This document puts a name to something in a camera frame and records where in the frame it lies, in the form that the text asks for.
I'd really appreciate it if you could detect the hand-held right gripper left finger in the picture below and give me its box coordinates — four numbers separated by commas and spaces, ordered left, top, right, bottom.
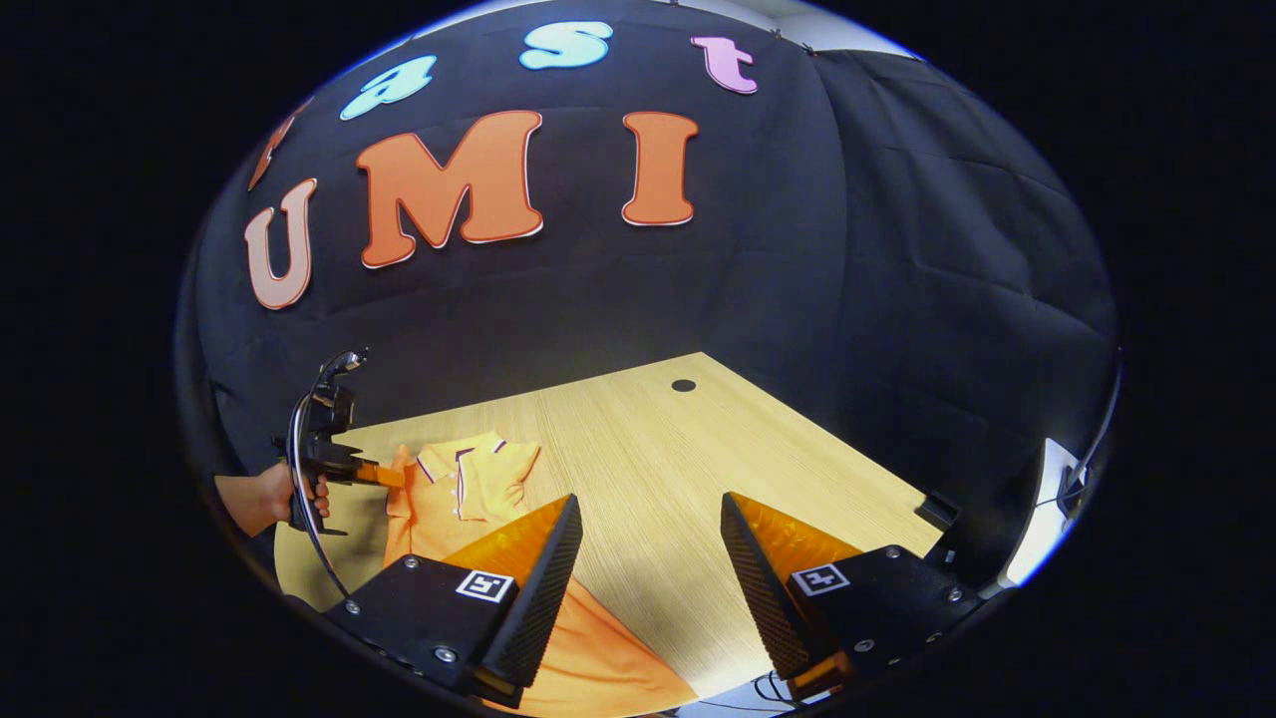
324, 494, 584, 709

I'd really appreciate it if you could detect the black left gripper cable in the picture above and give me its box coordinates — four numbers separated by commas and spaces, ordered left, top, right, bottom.
285, 351, 352, 601

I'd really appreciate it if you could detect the orange T-shirt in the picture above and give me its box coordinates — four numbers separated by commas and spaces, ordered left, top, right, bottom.
384, 431, 699, 718

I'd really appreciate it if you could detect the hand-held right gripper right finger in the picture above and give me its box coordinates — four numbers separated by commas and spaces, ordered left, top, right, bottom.
720, 492, 983, 699

